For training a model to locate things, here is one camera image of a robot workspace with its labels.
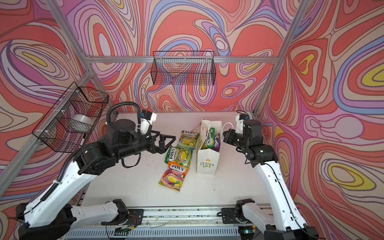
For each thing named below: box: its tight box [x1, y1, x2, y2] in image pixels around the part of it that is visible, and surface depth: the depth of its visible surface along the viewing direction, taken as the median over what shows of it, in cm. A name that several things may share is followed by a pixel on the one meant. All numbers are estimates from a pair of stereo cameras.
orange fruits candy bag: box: [158, 161, 189, 192], surface depth 86 cm
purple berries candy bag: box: [213, 133, 221, 153], surface depth 80 cm
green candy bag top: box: [177, 130, 200, 151], surface depth 102 cm
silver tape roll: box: [71, 114, 94, 126], surface depth 75 cm
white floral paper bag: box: [196, 120, 223, 176], surface depth 80 cm
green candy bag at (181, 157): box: [164, 146, 193, 169], surface depth 93 cm
